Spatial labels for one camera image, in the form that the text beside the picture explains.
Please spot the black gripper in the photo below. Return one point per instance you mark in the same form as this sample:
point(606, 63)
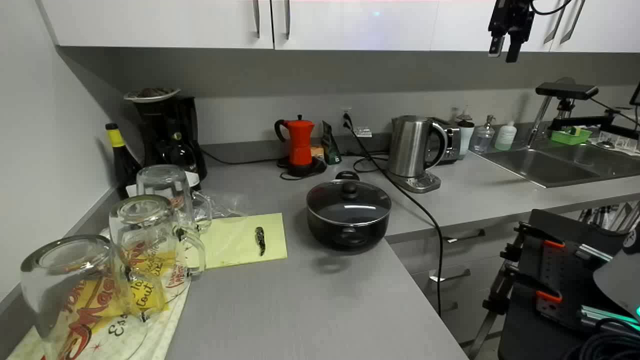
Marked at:
point(511, 16)

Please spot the glass lid with black knob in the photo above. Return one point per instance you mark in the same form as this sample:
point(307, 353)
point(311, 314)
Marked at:
point(331, 201)

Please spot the red moka pot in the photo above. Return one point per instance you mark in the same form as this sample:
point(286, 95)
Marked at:
point(300, 140)

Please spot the black cooking pot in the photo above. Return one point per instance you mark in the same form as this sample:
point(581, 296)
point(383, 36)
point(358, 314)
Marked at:
point(347, 235)

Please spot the chrome sink faucet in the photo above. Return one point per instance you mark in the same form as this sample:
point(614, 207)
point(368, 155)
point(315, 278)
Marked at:
point(540, 122)

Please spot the white soap bottle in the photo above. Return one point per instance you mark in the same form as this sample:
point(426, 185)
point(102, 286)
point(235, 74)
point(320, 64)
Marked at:
point(505, 136)

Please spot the clear soap dispenser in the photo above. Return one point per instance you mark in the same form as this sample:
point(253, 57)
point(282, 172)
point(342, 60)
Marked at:
point(483, 136)

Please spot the stainless steel toaster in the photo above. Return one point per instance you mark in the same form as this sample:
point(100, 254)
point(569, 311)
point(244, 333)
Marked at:
point(457, 140)

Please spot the white upper cabinet door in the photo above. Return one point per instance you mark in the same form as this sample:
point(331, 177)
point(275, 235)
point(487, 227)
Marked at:
point(152, 21)
point(387, 22)
point(611, 22)

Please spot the green sponge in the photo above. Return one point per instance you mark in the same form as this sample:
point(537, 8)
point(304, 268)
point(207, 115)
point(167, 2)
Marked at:
point(571, 136)

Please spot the stainless steel sink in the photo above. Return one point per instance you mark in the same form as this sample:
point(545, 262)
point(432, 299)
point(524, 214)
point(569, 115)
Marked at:
point(553, 164)

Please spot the stainless steel electric kettle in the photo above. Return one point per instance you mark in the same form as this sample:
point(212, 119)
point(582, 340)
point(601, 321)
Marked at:
point(409, 146)

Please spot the steel kettle base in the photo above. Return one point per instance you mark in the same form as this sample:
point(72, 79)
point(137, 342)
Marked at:
point(421, 183)

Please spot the dark green bottle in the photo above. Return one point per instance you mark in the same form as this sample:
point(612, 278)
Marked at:
point(331, 146)

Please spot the black clamp orange grip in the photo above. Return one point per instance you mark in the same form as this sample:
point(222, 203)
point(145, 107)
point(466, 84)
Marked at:
point(532, 246)
point(527, 292)

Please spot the black round hot plate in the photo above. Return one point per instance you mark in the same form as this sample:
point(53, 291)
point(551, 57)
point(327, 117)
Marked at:
point(308, 169)

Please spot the gray base cabinet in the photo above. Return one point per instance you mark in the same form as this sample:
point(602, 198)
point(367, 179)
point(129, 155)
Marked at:
point(461, 301)

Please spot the gray rounded cover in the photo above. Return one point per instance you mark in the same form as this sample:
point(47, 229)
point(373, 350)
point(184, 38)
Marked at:
point(621, 280)

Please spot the metal stand leg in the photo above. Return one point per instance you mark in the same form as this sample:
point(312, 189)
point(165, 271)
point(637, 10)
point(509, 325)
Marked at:
point(484, 327)

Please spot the small black object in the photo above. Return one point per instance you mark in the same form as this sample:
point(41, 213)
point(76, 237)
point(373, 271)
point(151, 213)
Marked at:
point(260, 241)

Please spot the clear plastic wrap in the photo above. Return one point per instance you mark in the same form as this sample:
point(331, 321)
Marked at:
point(231, 203)

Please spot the yellow paper notepad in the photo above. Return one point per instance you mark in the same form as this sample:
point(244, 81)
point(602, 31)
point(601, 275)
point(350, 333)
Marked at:
point(233, 242)

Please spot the black coffee maker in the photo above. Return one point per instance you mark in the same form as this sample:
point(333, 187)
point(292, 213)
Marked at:
point(167, 130)

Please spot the large clear glass mug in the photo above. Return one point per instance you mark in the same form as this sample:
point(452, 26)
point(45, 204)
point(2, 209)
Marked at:
point(163, 180)
point(149, 241)
point(66, 286)

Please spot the dark wine bottle yellow cap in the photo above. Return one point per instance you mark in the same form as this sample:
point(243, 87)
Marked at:
point(123, 167)

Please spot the printed white dish towel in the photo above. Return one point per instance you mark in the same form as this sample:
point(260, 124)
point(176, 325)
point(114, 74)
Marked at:
point(156, 327)

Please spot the black camera on stand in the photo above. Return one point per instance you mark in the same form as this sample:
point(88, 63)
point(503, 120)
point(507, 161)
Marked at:
point(566, 90)

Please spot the white wall outlet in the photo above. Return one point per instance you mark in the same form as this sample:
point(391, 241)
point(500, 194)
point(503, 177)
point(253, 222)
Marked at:
point(347, 112)

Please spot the teal aluminium rail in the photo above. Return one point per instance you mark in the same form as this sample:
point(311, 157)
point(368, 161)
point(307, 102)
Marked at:
point(611, 316)

